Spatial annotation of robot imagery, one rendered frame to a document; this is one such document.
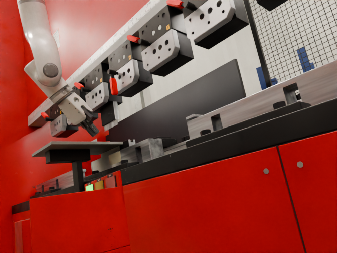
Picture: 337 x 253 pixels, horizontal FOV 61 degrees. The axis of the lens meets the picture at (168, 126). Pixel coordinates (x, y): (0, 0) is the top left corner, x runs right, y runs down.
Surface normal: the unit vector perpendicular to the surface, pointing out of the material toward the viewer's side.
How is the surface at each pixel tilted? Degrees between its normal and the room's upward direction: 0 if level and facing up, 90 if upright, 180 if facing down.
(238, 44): 90
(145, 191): 90
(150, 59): 90
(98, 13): 90
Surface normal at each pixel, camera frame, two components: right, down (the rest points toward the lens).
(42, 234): 0.55, -0.29
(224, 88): -0.73, -0.04
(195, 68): -0.43, -0.15
